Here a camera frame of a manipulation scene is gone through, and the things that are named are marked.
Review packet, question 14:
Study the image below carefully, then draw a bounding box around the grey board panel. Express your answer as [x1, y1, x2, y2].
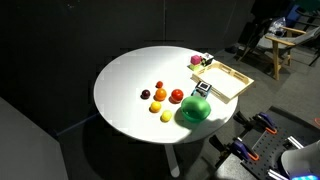
[0, 96, 70, 180]

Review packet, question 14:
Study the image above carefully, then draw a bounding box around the dark purple plum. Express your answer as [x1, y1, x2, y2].
[140, 89, 152, 101]

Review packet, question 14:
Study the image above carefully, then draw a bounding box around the yellow toy lemon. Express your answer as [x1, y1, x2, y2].
[160, 109, 173, 123]

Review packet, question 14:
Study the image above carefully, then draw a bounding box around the pink cube block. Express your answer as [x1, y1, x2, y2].
[190, 54, 202, 66]

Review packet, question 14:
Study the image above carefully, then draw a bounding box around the lime green block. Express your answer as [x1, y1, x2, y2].
[188, 63, 203, 72]

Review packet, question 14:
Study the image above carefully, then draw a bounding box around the black and white block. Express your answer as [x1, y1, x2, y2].
[200, 52, 215, 67]

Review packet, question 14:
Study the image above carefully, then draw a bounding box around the blue number 4 block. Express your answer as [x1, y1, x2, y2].
[191, 80, 213, 100]

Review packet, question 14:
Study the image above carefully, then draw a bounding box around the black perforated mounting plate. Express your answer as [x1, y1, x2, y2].
[213, 105, 320, 180]

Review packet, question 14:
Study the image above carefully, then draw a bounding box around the blue object behind chair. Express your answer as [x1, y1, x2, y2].
[285, 3, 302, 28]

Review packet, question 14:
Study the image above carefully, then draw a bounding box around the orange toy fruit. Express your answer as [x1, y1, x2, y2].
[154, 87, 168, 102]

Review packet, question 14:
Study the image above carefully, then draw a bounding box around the white table pedestal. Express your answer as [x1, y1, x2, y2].
[163, 143, 181, 179]

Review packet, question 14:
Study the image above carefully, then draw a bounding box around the purple clamp with orange tip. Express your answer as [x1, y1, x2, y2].
[233, 111, 278, 136]
[209, 134, 261, 165]

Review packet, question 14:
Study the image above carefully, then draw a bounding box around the clear plastic bag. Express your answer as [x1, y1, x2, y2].
[268, 16, 288, 38]

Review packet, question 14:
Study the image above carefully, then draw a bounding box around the wooden crate tray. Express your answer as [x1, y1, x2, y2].
[190, 60, 255, 104]

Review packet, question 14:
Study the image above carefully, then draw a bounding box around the green plastic bowl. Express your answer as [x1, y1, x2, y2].
[180, 95, 212, 124]

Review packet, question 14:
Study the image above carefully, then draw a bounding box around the grey robot base with light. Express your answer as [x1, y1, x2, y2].
[280, 139, 320, 180]

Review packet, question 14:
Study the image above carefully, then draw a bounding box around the red toy apple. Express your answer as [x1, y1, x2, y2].
[170, 88, 185, 104]

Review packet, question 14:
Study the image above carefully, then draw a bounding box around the yellow-orange toy fruit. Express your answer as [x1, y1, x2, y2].
[149, 100, 163, 114]

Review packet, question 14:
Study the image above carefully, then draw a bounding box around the wooden armchair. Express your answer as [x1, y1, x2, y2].
[239, 17, 320, 81]

